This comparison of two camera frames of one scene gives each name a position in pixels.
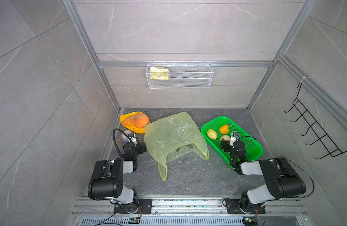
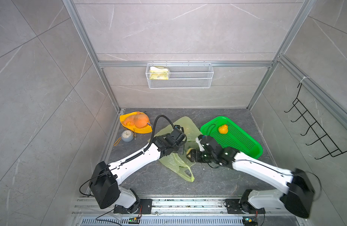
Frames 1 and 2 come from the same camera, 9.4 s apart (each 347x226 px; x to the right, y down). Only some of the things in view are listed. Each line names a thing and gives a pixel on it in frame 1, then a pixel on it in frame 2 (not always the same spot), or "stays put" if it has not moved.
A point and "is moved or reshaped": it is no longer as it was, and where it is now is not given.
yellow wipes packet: (160, 73) stays put
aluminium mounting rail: (188, 211) stays put
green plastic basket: (213, 131) stays put
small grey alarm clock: (130, 135) stays put
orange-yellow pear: (224, 129) stays put
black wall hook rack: (333, 149) stays put
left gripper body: (141, 149) → (180, 149)
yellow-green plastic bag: (171, 136) is moved or reshaped
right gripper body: (227, 148) → (202, 157)
